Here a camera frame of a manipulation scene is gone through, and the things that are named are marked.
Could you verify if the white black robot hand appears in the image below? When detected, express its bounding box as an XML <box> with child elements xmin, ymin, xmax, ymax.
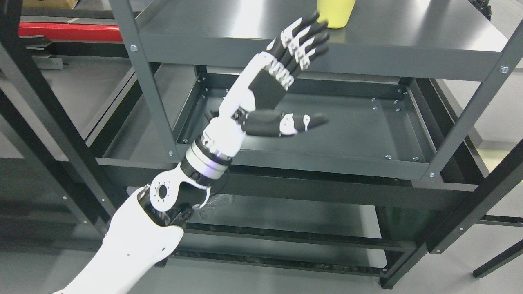
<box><xmin>191</xmin><ymin>11</ymin><xmax>329</xmax><ymax>160</ymax></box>

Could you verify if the yellow plastic cup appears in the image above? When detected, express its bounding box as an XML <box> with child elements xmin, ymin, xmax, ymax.
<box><xmin>316</xmin><ymin>0</ymin><xmax>357</xmax><ymax>29</ymax></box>

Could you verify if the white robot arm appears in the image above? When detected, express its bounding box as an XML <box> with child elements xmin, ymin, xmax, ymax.
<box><xmin>58</xmin><ymin>131</ymin><xmax>245</xmax><ymax>294</ymax></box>

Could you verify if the dark grey metal shelf rack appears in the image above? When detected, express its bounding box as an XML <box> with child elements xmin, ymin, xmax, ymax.
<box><xmin>1</xmin><ymin>0</ymin><xmax>522</xmax><ymax>289</ymax></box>

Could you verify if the red metal beam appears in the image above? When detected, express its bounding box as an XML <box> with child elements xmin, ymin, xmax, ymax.
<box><xmin>18</xmin><ymin>22</ymin><xmax>123</xmax><ymax>42</ymax></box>

